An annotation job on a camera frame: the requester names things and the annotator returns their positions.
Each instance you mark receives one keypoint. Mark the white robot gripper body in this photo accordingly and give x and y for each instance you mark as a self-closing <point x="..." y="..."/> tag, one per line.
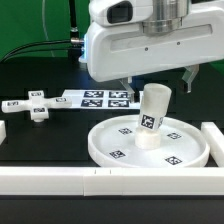
<point x="174" y="36"/>

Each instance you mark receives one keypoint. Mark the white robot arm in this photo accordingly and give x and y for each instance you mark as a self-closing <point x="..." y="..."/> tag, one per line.
<point x="134" y="37"/>

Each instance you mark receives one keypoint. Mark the white cross-shaped table base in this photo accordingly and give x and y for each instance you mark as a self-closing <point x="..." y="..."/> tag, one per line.
<point x="37" y="104"/>

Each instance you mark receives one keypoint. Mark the white front fence bar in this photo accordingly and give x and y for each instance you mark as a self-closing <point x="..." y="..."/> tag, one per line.
<point x="110" y="181"/>

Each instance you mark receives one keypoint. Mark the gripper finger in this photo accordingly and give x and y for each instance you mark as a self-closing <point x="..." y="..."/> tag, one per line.
<point x="189" y="76"/>
<point x="126" y="83"/>

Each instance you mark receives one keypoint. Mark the white marker tag sheet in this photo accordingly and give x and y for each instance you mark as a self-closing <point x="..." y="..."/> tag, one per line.
<point x="101" y="99"/>

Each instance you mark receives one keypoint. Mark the white round table top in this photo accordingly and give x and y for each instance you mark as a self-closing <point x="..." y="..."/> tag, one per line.
<point x="122" y="142"/>

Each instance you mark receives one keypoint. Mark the white fence bar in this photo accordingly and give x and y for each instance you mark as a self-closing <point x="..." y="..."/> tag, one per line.
<point x="215" y="139"/>
<point x="2" y="131"/>
<point x="110" y="181"/>

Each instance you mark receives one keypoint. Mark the white left fence bar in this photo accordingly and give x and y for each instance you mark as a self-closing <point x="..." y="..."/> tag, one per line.
<point x="2" y="131"/>

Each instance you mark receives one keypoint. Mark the white right fence bar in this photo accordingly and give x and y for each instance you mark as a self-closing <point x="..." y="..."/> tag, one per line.
<point x="215" y="139"/>

